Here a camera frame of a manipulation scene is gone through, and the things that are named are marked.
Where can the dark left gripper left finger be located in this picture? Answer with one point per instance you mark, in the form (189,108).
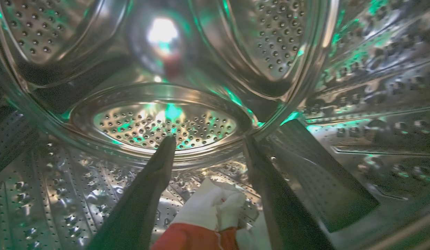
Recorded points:
(138,208)

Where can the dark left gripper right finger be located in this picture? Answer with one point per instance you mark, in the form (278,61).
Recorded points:
(284,215)

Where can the red and white garment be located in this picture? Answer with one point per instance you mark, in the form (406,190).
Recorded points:
(204,211)

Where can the grey drum lifter paddle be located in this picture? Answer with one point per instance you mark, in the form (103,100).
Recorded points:
(322,180)

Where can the steel perforated washer drum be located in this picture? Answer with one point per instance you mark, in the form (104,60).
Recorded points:
(166,121)

